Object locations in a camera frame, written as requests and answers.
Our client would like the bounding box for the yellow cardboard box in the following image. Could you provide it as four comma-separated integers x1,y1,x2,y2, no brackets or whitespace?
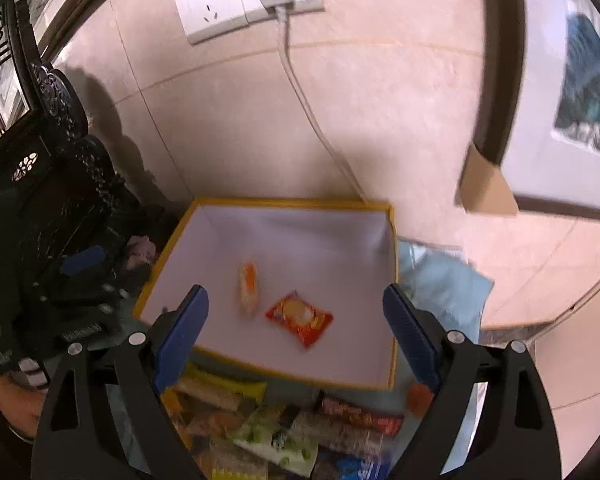
131,196,400,392

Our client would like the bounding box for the red round-print snack packet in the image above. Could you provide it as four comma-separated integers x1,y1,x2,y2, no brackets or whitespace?
264,290,335,350

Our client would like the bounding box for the grey power cable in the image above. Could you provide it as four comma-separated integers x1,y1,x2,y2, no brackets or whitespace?
275,5,368,203

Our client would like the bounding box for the blue snack packet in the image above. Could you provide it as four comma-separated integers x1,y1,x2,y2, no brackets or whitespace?
312,452,393,480

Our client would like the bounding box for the green and white snack packet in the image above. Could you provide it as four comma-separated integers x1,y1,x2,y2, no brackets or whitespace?
232,405,318,478

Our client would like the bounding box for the pink cloth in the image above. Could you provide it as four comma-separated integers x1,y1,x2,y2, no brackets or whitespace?
127,237,158,266

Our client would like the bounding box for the orange and white snack packet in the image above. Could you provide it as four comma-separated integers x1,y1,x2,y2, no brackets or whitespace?
236,260,261,317

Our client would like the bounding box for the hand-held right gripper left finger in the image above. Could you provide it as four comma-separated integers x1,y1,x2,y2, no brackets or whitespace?
30,284,211,480

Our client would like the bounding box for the yellow snack bar packet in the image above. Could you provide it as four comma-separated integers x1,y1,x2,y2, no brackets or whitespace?
162,365,268,418

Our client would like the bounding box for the brown cracker packet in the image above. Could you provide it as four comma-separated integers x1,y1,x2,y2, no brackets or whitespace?
292,410,386,458

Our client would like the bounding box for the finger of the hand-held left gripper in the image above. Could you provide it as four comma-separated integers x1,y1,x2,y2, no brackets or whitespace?
45,282,133,318
32,246,108,292

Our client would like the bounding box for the small orange snack packet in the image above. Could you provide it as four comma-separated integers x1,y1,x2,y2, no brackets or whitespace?
407,382,436,418

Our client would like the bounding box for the red-brown snack bar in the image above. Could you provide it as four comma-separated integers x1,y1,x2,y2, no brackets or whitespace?
312,392,406,438

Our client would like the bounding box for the large framed ink painting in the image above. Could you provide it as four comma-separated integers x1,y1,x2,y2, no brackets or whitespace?
472,0,600,221

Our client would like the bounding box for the dark carved wooden furniture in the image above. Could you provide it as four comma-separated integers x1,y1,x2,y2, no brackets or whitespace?
0,0,181,311

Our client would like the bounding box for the light blue cloth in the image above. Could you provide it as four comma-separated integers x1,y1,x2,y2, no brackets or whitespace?
397,237,496,341

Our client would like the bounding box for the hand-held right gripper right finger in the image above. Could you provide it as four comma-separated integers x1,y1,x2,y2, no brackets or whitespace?
382,282,563,480

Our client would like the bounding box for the cardboard corner protector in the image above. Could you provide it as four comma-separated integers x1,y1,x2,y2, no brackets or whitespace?
454,142,520,217

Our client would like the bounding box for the person's left hand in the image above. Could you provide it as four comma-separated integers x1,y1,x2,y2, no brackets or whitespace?
0,375,48,438

